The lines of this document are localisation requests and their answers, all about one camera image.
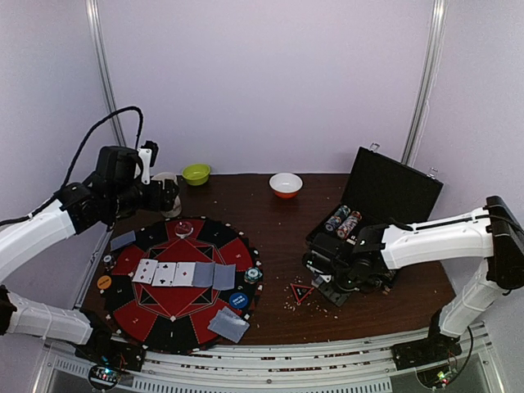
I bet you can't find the poker chip row four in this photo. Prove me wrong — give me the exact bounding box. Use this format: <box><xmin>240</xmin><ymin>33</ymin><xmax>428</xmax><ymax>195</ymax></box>
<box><xmin>324</xmin><ymin>205</ymin><xmax>351</xmax><ymax>233</ymax></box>

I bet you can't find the left aluminium post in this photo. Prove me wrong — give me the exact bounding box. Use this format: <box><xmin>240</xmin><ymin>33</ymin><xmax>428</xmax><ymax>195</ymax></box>
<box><xmin>85</xmin><ymin>0</ymin><xmax>130</xmax><ymax>147</ymax></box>

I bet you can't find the red black triangle token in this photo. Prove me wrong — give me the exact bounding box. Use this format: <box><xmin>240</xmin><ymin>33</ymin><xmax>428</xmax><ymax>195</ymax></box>
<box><xmin>290</xmin><ymin>283</ymin><xmax>314</xmax><ymax>305</ymax></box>

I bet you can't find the white printed mug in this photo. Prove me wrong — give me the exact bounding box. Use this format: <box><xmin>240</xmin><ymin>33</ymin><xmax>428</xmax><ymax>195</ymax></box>
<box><xmin>151</xmin><ymin>172</ymin><xmax>182</xmax><ymax>219</ymax></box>

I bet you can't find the round red black poker mat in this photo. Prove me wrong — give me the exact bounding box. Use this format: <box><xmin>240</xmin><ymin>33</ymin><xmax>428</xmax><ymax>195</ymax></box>
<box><xmin>102</xmin><ymin>217</ymin><xmax>263</xmax><ymax>355</ymax></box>

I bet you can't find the aluminium post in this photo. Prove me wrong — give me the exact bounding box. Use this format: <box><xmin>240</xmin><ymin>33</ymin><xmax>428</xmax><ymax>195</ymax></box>
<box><xmin>85</xmin><ymin>0</ymin><xmax>130</xmax><ymax>147</ymax></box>
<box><xmin>401</xmin><ymin>0</ymin><xmax>449</xmax><ymax>167</ymax></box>

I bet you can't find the black poker chip case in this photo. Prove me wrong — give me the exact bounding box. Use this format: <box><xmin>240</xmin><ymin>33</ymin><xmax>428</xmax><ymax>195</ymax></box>
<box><xmin>307</xmin><ymin>147</ymin><xmax>443</xmax><ymax>241</ymax></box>

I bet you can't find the three of diamonds card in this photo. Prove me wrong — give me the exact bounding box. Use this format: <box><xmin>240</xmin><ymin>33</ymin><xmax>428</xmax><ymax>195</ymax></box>
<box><xmin>132</xmin><ymin>259</ymin><xmax>158</xmax><ymax>284</ymax></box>

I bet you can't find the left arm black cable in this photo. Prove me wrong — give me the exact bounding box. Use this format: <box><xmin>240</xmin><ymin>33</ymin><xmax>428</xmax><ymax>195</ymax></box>
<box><xmin>0</xmin><ymin>106</ymin><xmax>145</xmax><ymax>226</ymax></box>

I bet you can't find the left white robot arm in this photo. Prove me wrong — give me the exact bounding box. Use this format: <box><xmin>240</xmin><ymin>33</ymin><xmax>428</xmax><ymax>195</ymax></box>
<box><xmin>1</xmin><ymin>141</ymin><xmax>178</xmax><ymax>364</ymax></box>

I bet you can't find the right arm base board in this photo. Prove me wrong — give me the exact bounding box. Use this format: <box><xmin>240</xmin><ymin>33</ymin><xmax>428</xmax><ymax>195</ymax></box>
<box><xmin>391</xmin><ymin>339</ymin><xmax>463</xmax><ymax>390</ymax></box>

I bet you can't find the blue small blind button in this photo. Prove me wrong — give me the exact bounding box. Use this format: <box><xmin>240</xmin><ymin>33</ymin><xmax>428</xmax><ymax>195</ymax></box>
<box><xmin>228</xmin><ymin>292</ymin><xmax>249</xmax><ymax>309</ymax></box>

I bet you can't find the orange big blind button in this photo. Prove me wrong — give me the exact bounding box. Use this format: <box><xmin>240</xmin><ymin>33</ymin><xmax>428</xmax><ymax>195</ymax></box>
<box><xmin>97</xmin><ymin>275</ymin><xmax>112</xmax><ymax>291</ymax></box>

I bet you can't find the green bowl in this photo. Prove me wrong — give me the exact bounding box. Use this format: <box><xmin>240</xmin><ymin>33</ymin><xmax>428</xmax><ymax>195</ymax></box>
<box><xmin>182</xmin><ymin>163</ymin><xmax>211</xmax><ymax>187</ymax></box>

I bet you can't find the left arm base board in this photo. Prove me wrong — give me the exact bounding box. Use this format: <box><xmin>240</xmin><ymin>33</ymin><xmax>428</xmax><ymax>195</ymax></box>
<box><xmin>74</xmin><ymin>341</ymin><xmax>146</xmax><ymax>392</ymax></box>

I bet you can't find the dealt blue card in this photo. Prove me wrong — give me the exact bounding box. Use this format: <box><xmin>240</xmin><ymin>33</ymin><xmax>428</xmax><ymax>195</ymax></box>
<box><xmin>208</xmin><ymin>320</ymin><xmax>250</xmax><ymax>343</ymax></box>
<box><xmin>212</xmin><ymin>307</ymin><xmax>245</xmax><ymax>326</ymax></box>

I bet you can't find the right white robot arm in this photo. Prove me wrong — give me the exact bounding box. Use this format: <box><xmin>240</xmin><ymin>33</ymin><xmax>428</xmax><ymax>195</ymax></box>
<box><xmin>302</xmin><ymin>196</ymin><xmax>523</xmax><ymax>362</ymax></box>

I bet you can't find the teal poker chip stack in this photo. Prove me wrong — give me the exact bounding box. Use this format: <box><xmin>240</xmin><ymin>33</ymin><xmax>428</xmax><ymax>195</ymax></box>
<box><xmin>244</xmin><ymin>267</ymin><xmax>263</xmax><ymax>284</ymax></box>

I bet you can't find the aluminium front rail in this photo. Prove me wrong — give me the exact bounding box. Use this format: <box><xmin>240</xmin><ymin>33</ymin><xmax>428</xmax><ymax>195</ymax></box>
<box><xmin>40</xmin><ymin>323</ymin><xmax>492</xmax><ymax>393</ymax></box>

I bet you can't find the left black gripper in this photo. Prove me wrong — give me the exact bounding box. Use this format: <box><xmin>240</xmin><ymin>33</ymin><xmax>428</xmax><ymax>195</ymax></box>
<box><xmin>109</xmin><ymin>178</ymin><xmax>178</xmax><ymax>217</ymax></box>

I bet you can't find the diamonds face-up card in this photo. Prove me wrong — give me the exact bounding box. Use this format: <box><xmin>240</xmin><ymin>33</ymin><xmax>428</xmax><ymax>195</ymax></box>
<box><xmin>172</xmin><ymin>262</ymin><xmax>196</xmax><ymax>287</ymax></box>

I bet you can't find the board card face-down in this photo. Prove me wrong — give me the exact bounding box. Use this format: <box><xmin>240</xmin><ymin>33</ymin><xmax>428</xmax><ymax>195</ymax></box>
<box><xmin>213</xmin><ymin>264</ymin><xmax>236</xmax><ymax>291</ymax></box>
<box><xmin>192</xmin><ymin>262</ymin><xmax>215</xmax><ymax>288</ymax></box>

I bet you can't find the clear dealer button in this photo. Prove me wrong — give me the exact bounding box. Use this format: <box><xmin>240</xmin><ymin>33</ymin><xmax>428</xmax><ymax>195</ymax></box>
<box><xmin>174</xmin><ymin>220</ymin><xmax>193</xmax><ymax>238</ymax></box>

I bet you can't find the single blue playing card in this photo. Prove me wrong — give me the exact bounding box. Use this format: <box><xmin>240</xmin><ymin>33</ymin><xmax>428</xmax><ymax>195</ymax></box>
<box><xmin>110</xmin><ymin>231</ymin><xmax>136</xmax><ymax>251</ymax></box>

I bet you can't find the clubs face-up card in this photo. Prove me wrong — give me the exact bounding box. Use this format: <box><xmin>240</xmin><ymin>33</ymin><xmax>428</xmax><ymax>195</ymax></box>
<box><xmin>151</xmin><ymin>262</ymin><xmax>177</xmax><ymax>287</ymax></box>

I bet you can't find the right aluminium post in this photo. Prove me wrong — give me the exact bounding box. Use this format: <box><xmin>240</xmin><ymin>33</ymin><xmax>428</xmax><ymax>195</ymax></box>
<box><xmin>401</xmin><ymin>0</ymin><xmax>449</xmax><ymax>167</ymax></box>

